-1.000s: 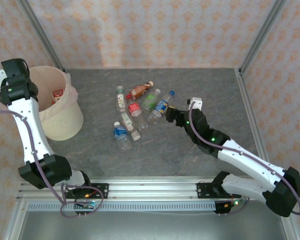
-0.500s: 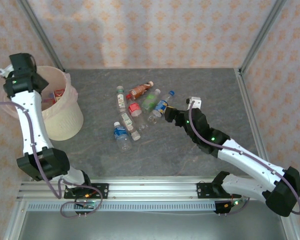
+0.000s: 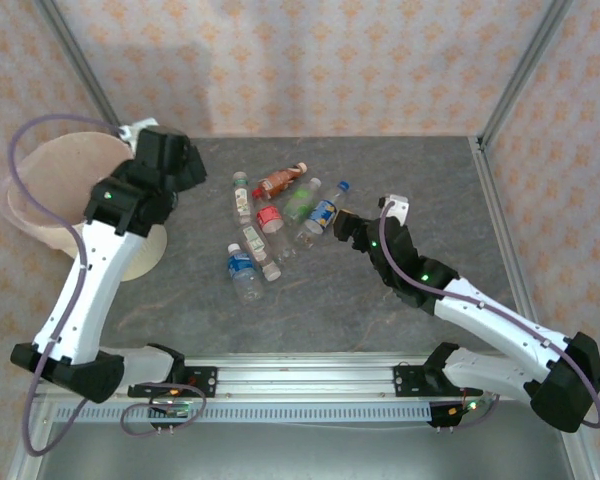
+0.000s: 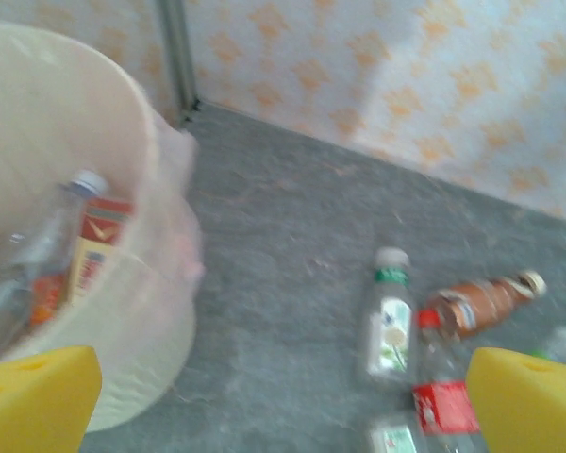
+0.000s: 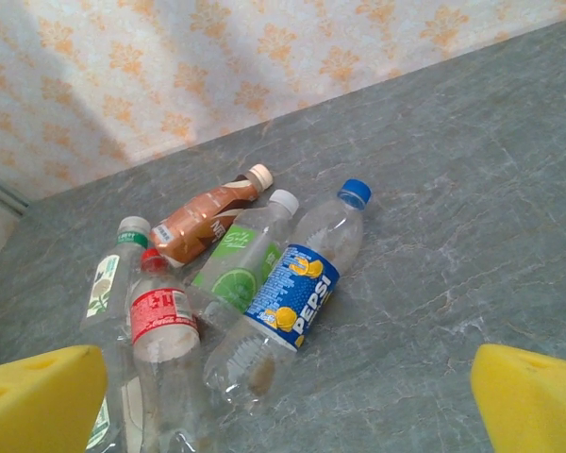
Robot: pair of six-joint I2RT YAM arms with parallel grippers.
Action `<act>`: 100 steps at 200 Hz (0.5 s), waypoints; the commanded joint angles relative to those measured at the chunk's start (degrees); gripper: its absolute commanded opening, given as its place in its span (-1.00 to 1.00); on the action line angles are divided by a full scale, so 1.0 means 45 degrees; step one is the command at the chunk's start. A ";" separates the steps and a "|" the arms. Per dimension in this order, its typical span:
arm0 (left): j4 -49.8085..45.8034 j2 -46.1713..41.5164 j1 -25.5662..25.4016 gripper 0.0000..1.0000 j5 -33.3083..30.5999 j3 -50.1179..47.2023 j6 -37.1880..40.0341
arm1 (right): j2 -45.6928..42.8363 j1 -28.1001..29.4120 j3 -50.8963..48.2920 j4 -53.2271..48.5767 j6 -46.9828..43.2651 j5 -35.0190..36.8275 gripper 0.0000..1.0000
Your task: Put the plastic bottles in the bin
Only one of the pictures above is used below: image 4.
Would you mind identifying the cream plastic bin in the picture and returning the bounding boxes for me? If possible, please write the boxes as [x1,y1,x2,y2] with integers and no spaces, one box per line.
[0,21,204,433]

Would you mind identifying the clear plastic bottle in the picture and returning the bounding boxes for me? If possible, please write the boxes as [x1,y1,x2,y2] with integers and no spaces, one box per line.
[0,169,109,345]

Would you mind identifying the clear bottle red cap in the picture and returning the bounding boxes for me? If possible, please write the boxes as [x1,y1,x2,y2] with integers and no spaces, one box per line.
[410,309,490,453]

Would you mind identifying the clear bottle green white label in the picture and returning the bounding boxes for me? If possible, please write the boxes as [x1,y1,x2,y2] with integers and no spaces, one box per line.
[368,417,430,453]

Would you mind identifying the orange label plastic bottle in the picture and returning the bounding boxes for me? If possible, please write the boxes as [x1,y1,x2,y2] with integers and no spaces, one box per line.
[27,273,67,327]

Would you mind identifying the aluminium wall corner rail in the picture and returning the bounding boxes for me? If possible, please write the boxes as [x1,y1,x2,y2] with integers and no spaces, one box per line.
[158,0,203,126]

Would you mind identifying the clear plastic bin liner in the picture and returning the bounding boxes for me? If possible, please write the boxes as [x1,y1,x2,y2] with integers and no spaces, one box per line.
[122,112,207,378]

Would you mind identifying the clear bottle flower label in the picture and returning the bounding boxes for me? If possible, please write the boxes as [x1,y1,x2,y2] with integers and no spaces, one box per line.
[360,245,420,389]

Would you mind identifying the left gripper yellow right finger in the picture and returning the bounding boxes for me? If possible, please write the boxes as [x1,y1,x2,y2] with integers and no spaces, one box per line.
[466,346,566,453]

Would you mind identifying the brown coffee drink bottle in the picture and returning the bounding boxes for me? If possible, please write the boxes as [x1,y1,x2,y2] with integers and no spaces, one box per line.
[425,268,547,342]

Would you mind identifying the red paper carton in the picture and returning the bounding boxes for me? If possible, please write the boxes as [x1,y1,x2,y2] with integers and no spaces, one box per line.
[65,196,136,306]

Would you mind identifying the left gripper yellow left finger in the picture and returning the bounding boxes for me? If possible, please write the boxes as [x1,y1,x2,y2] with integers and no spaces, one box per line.
[0,345,103,453]

